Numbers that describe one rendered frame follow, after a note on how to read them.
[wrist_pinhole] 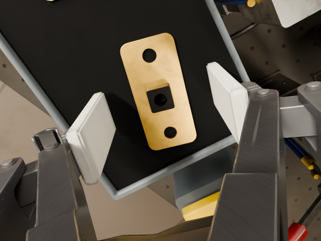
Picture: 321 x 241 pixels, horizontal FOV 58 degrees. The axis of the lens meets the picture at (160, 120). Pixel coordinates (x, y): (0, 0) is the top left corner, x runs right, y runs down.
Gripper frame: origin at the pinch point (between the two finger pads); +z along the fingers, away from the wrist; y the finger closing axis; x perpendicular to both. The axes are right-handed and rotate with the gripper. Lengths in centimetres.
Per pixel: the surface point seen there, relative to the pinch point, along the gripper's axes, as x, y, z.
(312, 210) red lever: -20.5, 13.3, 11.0
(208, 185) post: -10.2, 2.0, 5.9
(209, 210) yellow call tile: -11.3, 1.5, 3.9
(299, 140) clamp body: -16.9, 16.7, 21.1
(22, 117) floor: -27, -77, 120
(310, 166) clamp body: -19.9, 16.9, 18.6
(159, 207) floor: -98, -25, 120
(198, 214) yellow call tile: -11.5, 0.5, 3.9
